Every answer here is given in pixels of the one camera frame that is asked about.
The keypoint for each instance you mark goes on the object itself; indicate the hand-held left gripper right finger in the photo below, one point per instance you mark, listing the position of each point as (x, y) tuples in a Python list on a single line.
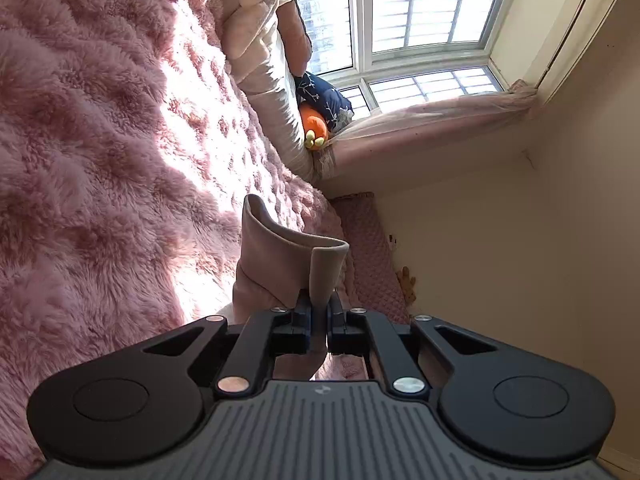
[(334, 316)]

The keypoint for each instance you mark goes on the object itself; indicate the white framed window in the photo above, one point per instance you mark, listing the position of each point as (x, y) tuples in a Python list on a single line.
[(425, 15)]

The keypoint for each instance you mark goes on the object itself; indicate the cream quilted duvet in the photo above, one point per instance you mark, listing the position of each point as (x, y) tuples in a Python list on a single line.
[(265, 65)]

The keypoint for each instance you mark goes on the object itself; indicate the navy floral pillow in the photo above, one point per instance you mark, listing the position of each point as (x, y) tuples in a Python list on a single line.
[(322, 97)]

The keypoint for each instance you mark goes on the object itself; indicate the pale pink garment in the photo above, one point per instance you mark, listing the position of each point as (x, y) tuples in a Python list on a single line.
[(280, 265)]

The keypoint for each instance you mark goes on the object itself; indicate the orange plush toy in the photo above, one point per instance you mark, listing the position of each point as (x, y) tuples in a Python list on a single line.
[(315, 124)]

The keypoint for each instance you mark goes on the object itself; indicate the pink quilted headboard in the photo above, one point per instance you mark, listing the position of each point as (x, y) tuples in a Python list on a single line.
[(367, 250)]

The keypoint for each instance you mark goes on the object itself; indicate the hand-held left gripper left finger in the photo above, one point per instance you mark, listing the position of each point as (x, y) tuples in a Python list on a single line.
[(303, 316)]

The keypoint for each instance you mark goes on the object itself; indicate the pink fluffy blanket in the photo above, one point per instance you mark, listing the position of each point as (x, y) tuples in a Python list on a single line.
[(105, 150)]

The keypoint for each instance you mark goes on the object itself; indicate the small brown plush toy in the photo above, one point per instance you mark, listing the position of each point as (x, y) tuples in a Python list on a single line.
[(406, 285)]

